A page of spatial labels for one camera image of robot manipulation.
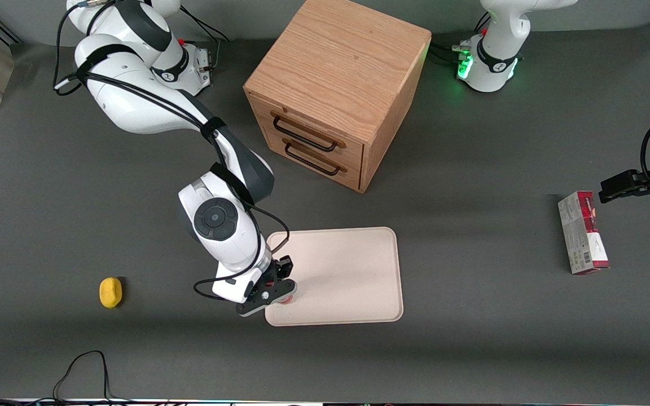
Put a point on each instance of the wooden drawer cabinet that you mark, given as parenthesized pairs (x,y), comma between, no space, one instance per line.
(336,67)

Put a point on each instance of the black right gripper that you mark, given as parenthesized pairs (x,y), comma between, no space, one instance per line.
(277,272)

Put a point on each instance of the red coke bottle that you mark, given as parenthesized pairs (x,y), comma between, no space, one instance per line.
(287,300)

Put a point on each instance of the yellow lemon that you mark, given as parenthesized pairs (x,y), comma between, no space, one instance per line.
(110,293)

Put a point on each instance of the red and white carton box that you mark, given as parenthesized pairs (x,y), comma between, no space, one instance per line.
(583,234)

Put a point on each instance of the cream rectangular tray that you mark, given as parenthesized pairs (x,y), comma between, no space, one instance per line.
(342,270)

